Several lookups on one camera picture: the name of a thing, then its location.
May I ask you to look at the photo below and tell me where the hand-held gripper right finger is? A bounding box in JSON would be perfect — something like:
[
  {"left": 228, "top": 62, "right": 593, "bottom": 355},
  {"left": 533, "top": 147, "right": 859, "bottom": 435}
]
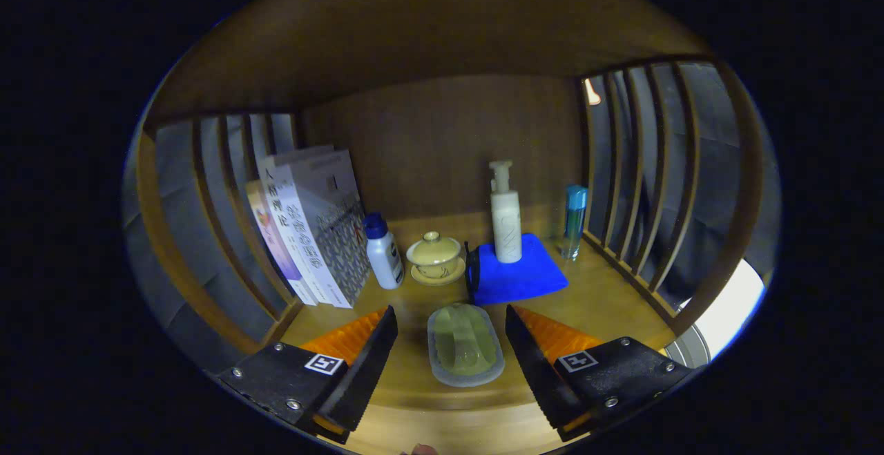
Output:
[{"left": 505, "top": 304, "right": 693, "bottom": 442}]

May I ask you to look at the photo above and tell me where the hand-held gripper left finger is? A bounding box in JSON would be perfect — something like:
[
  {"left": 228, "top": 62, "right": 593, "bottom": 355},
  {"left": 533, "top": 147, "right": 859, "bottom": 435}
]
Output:
[{"left": 218, "top": 305, "right": 400, "bottom": 442}]

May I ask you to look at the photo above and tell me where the grey soap dish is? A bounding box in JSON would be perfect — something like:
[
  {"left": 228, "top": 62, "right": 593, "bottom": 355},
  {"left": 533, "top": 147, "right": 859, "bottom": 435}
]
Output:
[{"left": 427, "top": 303, "right": 506, "bottom": 388}]

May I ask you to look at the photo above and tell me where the green soap bar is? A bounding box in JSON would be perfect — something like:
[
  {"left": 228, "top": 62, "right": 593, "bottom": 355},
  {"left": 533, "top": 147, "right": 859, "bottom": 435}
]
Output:
[{"left": 434, "top": 305, "right": 499, "bottom": 377}]

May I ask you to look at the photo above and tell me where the wooden drawer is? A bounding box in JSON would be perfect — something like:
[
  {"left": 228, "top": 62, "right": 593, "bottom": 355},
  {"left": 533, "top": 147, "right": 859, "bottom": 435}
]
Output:
[{"left": 342, "top": 403, "right": 574, "bottom": 455}]

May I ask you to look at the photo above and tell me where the wooden countertop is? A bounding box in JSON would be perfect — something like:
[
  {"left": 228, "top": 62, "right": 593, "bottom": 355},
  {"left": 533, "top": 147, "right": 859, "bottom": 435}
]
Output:
[{"left": 280, "top": 213, "right": 678, "bottom": 411}]

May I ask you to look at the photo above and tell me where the wooden cabinet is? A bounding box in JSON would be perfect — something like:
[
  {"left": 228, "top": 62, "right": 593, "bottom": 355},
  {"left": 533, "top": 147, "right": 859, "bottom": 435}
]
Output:
[{"left": 135, "top": 0, "right": 767, "bottom": 455}]

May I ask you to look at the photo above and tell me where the blue folded cloth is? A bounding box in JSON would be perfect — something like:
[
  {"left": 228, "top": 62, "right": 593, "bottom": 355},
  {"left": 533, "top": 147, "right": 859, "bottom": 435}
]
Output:
[{"left": 465, "top": 233, "right": 569, "bottom": 306}]

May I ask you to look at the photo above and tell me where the white bottle blue cap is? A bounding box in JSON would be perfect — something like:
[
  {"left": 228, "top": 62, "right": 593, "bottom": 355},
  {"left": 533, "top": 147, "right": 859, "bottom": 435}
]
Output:
[{"left": 363, "top": 213, "right": 405, "bottom": 291}]

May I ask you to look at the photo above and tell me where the white patterned cover book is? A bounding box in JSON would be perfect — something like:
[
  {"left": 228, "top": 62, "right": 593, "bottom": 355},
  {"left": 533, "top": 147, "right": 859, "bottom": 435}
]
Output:
[{"left": 273, "top": 150, "right": 372, "bottom": 309}]

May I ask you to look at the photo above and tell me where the yellow lidded teacup with saucer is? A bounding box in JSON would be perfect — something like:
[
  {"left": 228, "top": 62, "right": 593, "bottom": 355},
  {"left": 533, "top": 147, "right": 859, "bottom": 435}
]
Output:
[{"left": 406, "top": 231, "right": 467, "bottom": 287}]

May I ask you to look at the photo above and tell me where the white pump bottle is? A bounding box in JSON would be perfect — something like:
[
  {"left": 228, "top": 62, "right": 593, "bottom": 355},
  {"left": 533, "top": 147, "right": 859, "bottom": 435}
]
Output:
[{"left": 490, "top": 160, "right": 523, "bottom": 264}]

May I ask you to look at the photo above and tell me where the clear bottle blue cap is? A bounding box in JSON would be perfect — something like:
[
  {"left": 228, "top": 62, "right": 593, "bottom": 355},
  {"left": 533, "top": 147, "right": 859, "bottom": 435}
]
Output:
[{"left": 561, "top": 185, "right": 589, "bottom": 261}]

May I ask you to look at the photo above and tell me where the purple spine book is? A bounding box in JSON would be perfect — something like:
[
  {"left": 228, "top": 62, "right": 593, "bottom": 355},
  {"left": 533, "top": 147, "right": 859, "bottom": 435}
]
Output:
[{"left": 245, "top": 179, "right": 318, "bottom": 306}]

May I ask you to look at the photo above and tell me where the white grey appliance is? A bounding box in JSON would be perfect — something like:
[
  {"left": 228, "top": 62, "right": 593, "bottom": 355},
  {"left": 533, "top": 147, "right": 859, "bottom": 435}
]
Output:
[{"left": 663, "top": 258, "right": 767, "bottom": 369}]

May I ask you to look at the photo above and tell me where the black backdrop cloth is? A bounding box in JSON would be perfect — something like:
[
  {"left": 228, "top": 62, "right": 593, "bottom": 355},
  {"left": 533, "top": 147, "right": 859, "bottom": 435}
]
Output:
[{"left": 123, "top": 61, "right": 782, "bottom": 373}]

